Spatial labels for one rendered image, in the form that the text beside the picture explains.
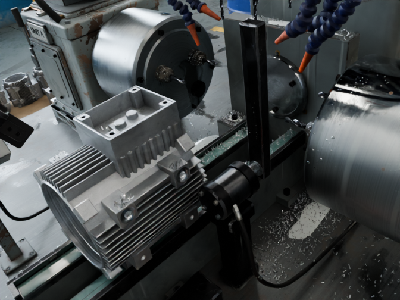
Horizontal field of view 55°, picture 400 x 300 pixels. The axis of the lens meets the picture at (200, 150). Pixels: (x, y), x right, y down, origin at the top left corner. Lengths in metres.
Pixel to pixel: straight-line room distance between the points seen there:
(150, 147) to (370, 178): 0.30
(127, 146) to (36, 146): 0.76
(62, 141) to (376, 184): 0.95
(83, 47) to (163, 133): 0.50
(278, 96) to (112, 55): 0.38
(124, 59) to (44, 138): 0.52
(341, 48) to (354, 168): 0.27
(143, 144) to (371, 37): 0.51
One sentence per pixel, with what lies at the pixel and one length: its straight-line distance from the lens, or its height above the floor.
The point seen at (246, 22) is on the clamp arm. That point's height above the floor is 1.25.
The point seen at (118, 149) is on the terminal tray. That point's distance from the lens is 0.53.
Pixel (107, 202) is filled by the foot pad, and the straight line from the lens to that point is 0.53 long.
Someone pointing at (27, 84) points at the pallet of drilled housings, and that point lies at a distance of 3.16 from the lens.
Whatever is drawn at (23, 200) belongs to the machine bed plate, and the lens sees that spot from 1.08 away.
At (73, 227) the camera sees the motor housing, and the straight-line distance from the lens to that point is 0.69.
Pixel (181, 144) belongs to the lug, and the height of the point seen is 1.09.
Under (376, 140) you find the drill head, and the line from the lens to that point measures 0.52.
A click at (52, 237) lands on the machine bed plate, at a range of 0.94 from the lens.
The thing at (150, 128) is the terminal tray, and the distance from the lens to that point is 0.55.
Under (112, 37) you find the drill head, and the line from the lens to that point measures 0.92.
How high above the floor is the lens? 1.41
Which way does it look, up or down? 36 degrees down
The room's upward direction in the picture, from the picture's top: 10 degrees counter-clockwise
